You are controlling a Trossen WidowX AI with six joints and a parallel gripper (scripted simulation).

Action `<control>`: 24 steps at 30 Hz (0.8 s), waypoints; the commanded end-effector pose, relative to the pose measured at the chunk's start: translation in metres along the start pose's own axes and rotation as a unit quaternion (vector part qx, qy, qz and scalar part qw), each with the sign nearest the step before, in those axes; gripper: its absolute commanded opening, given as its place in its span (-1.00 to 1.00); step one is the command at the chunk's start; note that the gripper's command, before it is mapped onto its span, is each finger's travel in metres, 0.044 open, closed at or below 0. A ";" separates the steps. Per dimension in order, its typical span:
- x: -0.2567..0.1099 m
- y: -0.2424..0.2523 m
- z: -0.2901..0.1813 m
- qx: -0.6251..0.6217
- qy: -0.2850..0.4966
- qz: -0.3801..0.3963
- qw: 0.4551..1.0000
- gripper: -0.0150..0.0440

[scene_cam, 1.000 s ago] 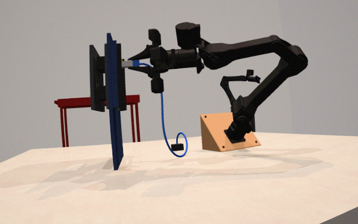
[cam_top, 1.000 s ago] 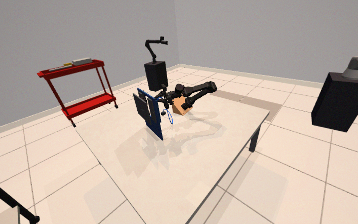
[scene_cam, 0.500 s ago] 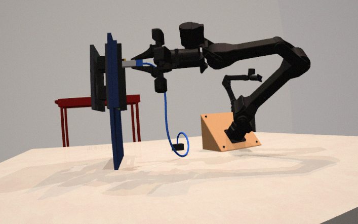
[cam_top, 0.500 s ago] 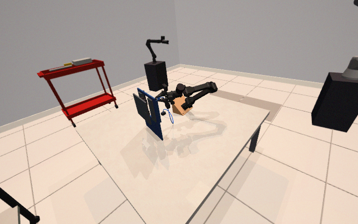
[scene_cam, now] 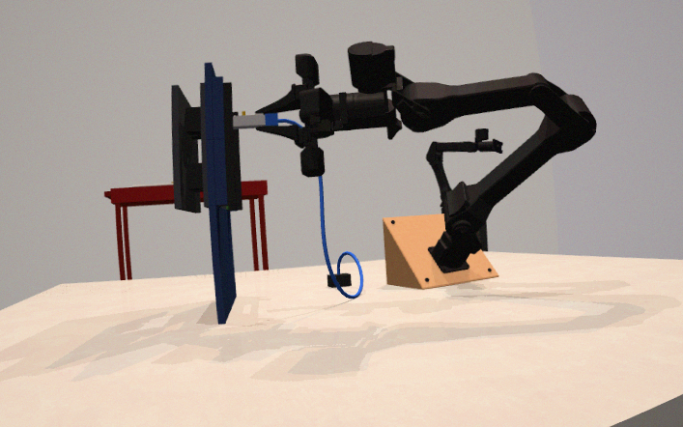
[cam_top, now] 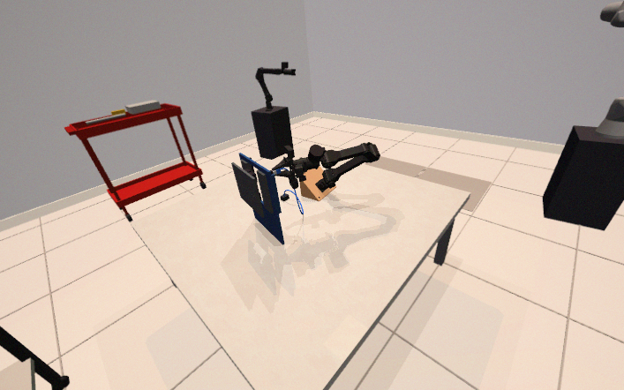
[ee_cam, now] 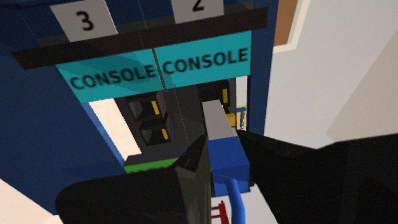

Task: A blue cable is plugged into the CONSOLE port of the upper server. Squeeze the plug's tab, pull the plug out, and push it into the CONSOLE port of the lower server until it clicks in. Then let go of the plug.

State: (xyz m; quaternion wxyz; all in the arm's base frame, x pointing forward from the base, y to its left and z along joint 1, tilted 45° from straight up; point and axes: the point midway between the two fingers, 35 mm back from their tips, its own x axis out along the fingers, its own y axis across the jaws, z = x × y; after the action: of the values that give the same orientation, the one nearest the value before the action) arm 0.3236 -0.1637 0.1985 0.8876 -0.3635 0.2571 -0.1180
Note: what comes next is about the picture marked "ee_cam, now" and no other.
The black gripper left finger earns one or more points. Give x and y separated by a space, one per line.
178 194

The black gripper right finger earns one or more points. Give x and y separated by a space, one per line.
304 185

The blue ethernet cable with plug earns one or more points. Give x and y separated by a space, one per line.
229 163

